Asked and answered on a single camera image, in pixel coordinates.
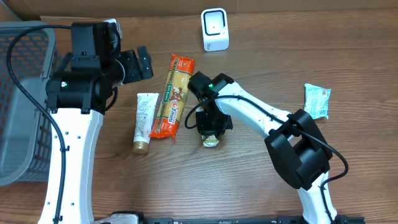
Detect white Pantene conditioner tube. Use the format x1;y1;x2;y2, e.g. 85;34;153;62
132;93;159;154

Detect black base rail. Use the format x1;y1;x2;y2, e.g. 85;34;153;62
93;210;366;224

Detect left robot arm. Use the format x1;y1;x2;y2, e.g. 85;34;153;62
39;19;154;223

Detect white barcode scanner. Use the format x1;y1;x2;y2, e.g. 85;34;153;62
201;7;229;52

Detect red spaghetti packet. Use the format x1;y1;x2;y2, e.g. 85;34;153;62
149;54;195;139

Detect grey plastic shopping basket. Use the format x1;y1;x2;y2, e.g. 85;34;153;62
1;21;62;186

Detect green yellow snack packet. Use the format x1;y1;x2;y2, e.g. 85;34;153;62
201;134;220;147

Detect mint green wipes packet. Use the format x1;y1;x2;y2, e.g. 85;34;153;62
303;83;331;119

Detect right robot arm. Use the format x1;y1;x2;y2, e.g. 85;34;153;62
188;72;338;223

